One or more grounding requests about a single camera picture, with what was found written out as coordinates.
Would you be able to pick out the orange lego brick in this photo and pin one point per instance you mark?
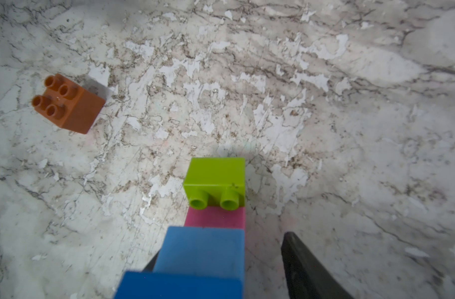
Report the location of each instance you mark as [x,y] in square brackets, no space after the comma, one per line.
[67,104]

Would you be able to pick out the green lego brick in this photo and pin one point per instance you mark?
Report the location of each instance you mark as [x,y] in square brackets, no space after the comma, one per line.
[216,182]

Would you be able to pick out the blue square lego brick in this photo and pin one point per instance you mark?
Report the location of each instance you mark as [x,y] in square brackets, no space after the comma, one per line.
[149,285]

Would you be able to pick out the pink lego brick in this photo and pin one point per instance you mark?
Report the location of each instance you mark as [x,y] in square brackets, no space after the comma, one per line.
[216,217]

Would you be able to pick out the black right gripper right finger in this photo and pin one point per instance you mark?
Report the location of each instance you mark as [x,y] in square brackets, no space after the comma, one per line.
[306,277]

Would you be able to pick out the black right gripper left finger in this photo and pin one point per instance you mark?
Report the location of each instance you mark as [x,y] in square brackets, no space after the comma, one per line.
[150,266]

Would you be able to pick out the light blue lego brick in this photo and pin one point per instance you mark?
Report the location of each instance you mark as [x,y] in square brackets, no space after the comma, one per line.
[204,252]

